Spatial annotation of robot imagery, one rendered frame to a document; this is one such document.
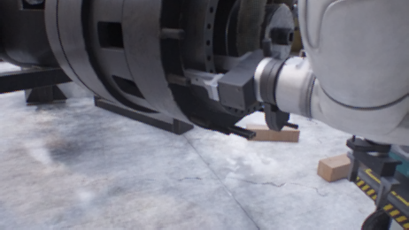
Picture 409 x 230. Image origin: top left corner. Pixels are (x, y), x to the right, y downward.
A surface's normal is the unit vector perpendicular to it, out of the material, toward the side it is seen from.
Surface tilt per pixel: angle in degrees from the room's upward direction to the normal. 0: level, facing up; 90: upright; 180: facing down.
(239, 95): 110
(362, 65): 136
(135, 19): 83
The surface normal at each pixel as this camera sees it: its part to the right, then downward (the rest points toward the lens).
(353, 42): -0.42, 0.80
